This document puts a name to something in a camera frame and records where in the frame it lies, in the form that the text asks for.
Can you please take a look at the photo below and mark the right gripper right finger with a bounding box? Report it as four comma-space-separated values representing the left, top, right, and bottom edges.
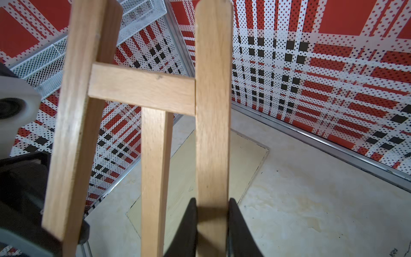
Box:
228, 198, 263, 257

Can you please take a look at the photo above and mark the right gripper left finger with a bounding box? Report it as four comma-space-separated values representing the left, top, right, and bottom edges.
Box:
164, 198, 198, 257

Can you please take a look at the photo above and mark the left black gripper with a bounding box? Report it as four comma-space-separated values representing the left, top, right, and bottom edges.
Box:
0, 150, 91, 257

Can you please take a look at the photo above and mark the wooden board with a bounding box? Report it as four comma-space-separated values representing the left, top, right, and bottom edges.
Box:
126, 129, 270, 254

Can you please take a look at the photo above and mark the white wire mesh basket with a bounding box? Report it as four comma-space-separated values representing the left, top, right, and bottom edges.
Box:
10, 0, 167, 99

